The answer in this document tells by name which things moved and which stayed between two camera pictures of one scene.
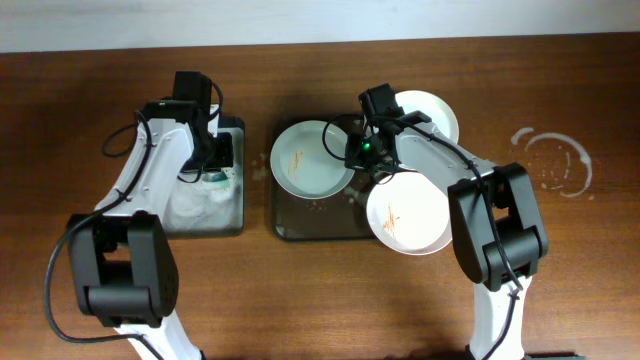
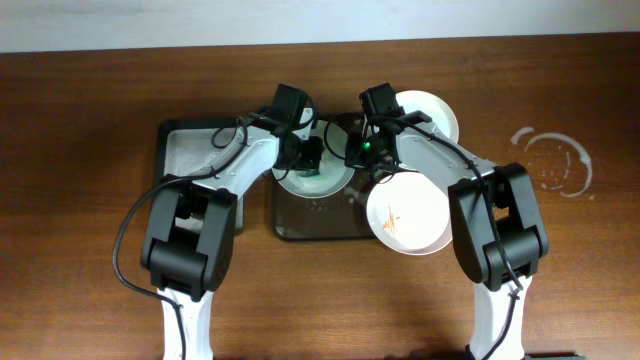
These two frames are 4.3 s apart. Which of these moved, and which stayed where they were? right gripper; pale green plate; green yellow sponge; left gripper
Moved: green yellow sponge; left gripper
Stayed: right gripper; pale green plate
